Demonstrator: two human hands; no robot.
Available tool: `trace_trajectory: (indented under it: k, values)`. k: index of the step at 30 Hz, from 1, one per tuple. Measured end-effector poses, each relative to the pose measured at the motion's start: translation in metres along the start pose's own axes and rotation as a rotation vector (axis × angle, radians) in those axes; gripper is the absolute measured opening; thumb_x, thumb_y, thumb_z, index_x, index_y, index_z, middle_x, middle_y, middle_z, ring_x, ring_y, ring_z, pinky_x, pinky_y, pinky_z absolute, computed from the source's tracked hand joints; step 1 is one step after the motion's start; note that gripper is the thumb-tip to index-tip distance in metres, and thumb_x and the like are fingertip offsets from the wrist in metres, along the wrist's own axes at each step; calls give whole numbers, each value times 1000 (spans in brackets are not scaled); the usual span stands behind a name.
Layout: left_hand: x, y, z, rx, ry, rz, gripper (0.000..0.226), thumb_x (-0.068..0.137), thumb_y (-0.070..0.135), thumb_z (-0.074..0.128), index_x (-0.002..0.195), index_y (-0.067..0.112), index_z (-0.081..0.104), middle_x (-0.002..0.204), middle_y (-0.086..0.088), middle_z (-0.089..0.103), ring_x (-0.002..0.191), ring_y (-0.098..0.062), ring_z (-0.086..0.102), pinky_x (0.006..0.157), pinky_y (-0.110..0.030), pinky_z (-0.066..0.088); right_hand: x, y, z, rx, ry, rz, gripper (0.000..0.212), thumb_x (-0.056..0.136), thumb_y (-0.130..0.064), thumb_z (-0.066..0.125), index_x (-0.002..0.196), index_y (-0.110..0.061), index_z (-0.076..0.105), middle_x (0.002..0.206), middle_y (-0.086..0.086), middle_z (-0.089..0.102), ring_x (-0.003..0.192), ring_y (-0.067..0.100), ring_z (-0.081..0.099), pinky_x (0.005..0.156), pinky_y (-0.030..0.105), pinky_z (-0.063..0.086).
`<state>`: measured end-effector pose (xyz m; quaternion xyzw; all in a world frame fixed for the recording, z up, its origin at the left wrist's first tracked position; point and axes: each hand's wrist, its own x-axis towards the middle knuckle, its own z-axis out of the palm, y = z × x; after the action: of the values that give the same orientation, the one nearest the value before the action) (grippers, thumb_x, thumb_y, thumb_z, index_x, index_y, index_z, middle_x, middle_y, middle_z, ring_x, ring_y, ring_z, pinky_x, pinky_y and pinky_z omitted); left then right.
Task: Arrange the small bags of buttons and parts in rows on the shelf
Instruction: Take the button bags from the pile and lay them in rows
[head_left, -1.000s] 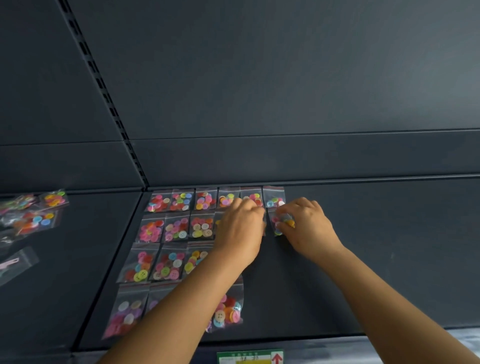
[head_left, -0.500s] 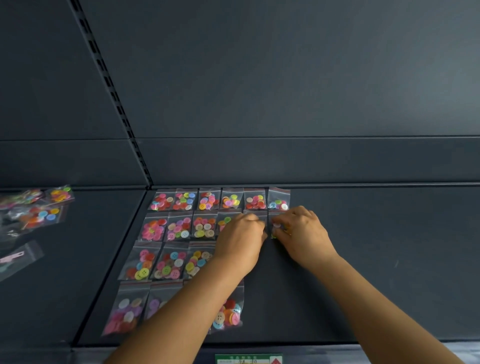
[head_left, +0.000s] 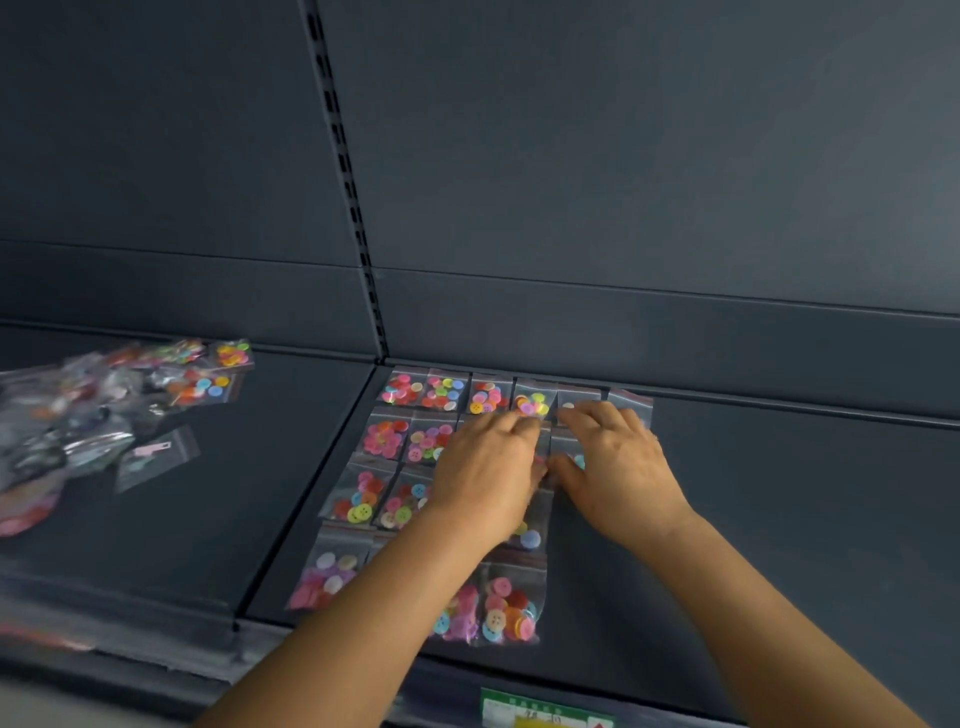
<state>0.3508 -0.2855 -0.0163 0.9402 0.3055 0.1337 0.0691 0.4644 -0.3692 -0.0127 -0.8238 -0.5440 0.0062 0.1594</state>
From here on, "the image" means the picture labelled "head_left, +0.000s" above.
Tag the grid of arranged button bags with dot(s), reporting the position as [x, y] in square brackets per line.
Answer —
[382, 442]

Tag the bag with pink clip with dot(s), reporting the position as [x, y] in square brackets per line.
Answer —
[154, 457]

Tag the person's right hand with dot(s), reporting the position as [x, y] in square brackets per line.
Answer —
[630, 487]

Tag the green white price label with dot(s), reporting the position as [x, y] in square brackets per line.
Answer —
[547, 712]

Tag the person's left forearm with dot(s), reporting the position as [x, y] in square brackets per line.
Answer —
[337, 652]

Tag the person's left hand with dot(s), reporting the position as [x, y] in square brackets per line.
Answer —
[487, 480]

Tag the person's right forearm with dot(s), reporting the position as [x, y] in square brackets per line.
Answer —
[772, 652]

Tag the pile of transparent button bags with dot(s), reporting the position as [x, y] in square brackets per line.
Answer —
[75, 420]

